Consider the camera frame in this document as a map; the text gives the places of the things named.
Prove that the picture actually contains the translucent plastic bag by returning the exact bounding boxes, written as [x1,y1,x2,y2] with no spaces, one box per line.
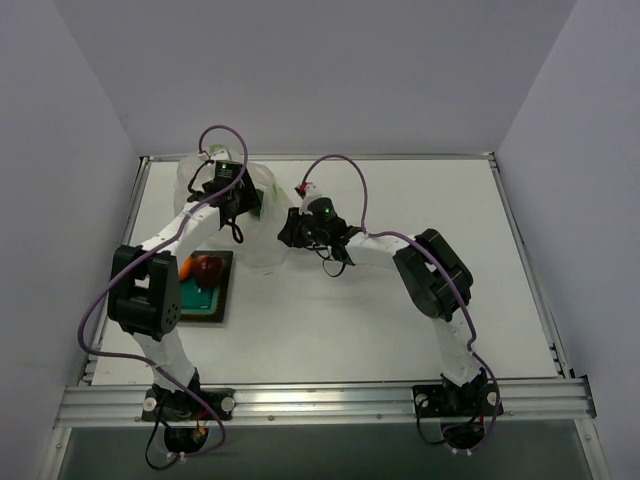
[173,152,292,270]

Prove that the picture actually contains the dark red fake apple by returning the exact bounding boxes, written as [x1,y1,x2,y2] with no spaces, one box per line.
[191,255,224,288]

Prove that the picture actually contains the orange fake persimmon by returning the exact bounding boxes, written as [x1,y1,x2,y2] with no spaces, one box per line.
[178,256,194,282]

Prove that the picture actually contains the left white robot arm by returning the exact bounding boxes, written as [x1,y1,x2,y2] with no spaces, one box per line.
[107,160,260,419]

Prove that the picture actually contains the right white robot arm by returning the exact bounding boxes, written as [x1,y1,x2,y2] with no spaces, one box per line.
[278,182,490,413]

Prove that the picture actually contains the teal square ceramic plate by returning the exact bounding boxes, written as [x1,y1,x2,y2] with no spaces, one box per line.
[179,250,233,324]

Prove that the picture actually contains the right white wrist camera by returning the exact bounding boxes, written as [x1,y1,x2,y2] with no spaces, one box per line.
[295,182,323,213]

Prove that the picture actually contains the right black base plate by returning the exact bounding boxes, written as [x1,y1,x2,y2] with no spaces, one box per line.
[412,384,497,418]

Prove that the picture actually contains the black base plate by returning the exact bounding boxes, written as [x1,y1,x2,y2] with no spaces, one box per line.
[412,384,497,418]
[140,386,236,422]

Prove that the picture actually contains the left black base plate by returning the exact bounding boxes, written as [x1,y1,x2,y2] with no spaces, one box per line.
[140,386,236,422]

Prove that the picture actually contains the aluminium front rail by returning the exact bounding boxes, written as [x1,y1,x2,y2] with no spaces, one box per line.
[54,378,596,428]

